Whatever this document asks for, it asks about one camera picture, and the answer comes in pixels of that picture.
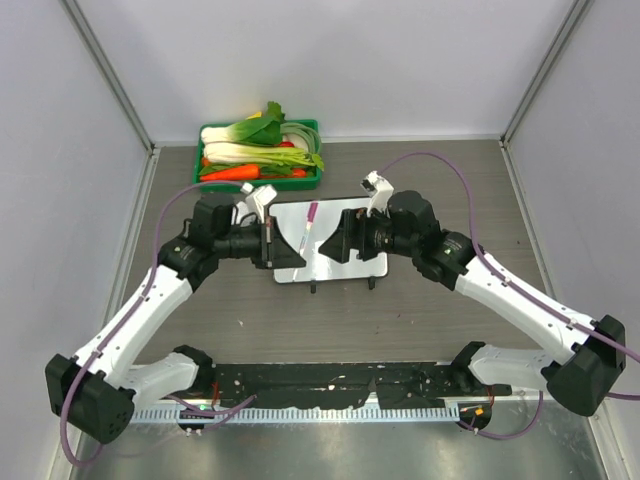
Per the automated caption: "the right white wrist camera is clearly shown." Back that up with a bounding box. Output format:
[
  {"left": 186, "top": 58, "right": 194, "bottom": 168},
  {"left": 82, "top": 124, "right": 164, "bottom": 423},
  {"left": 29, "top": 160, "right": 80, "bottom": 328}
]
[{"left": 360, "top": 170, "right": 394, "bottom": 217}]

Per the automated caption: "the lower bok choy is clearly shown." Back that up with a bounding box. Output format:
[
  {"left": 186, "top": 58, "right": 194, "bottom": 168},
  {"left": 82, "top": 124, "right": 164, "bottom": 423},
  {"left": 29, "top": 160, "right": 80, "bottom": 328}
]
[{"left": 202, "top": 142, "right": 325, "bottom": 171}]

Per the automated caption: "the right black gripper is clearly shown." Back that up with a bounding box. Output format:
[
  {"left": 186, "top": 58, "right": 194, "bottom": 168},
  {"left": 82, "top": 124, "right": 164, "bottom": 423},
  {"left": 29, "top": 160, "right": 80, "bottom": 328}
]
[{"left": 319, "top": 204, "right": 418, "bottom": 264}]

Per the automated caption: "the white slotted cable duct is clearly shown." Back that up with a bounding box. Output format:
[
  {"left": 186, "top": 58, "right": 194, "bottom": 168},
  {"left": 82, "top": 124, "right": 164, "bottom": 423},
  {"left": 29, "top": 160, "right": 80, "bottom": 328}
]
[{"left": 131, "top": 401, "right": 460, "bottom": 428}]

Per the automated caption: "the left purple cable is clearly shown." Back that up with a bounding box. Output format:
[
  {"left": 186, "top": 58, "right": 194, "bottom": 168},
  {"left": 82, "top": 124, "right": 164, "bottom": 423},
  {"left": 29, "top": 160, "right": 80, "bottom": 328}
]
[{"left": 59, "top": 184, "right": 249, "bottom": 469}]

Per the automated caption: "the green long beans bundle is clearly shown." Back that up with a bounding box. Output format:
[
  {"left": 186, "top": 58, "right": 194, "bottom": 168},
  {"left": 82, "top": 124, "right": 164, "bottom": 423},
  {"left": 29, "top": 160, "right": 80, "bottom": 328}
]
[{"left": 280, "top": 122, "right": 322, "bottom": 154}]

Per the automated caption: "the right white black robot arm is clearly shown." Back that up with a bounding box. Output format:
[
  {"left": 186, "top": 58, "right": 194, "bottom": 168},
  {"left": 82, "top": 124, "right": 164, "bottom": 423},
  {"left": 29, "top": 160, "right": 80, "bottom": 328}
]
[{"left": 318, "top": 191, "right": 626, "bottom": 417}]

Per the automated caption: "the small whiteboard with black frame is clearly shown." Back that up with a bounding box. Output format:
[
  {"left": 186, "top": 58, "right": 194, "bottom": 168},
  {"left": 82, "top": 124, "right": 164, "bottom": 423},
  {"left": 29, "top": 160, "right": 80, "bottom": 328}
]
[{"left": 269, "top": 197, "right": 388, "bottom": 292}]

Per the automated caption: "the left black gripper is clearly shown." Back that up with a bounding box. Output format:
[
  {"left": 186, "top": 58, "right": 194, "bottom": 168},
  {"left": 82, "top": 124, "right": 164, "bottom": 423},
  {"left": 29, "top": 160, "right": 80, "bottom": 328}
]
[{"left": 214, "top": 215, "right": 305, "bottom": 269}]

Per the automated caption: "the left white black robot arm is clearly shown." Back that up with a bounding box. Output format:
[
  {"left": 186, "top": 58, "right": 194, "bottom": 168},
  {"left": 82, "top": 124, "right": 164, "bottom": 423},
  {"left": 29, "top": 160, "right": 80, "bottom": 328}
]
[{"left": 45, "top": 185, "right": 306, "bottom": 445}]

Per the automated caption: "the large orange carrot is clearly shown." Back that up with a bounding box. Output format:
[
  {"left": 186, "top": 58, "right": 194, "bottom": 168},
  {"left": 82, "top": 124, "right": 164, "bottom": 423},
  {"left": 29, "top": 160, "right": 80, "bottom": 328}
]
[{"left": 199, "top": 164, "right": 260, "bottom": 182}]

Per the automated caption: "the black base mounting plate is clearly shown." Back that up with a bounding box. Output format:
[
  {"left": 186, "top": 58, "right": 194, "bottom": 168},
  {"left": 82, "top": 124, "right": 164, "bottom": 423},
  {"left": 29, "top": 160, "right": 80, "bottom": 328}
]
[{"left": 212, "top": 362, "right": 512, "bottom": 410}]

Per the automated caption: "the pink white marker pen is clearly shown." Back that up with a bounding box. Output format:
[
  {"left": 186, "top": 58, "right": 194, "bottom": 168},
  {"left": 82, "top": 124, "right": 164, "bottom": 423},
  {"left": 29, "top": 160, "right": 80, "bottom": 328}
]
[{"left": 298, "top": 201, "right": 319, "bottom": 255}]

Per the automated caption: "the bok choy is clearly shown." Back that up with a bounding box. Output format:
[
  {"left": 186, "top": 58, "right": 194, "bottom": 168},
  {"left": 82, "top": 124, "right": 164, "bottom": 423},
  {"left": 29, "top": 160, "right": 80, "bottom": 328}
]
[
  {"left": 202, "top": 142, "right": 325, "bottom": 171},
  {"left": 200, "top": 101, "right": 285, "bottom": 146}
]

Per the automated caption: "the upper bok choy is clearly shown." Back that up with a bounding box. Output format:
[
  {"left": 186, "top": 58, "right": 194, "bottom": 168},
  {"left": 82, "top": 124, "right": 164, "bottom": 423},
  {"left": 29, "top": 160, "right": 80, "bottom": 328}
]
[{"left": 200, "top": 101, "right": 285, "bottom": 146}]

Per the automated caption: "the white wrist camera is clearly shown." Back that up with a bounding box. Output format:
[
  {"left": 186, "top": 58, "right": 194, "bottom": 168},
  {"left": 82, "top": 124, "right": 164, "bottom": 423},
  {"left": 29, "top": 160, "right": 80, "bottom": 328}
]
[
  {"left": 238, "top": 183, "right": 277, "bottom": 223},
  {"left": 360, "top": 170, "right": 394, "bottom": 217}
]

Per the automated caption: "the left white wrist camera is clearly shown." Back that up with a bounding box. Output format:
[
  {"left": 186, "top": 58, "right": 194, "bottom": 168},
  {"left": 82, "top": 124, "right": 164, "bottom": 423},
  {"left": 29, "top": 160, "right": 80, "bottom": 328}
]
[{"left": 238, "top": 183, "right": 277, "bottom": 223}]

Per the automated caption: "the green plastic tray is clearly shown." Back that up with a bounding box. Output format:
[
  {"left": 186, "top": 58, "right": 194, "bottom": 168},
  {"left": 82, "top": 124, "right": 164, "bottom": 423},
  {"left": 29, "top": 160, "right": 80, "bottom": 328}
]
[{"left": 191, "top": 141, "right": 323, "bottom": 193}]

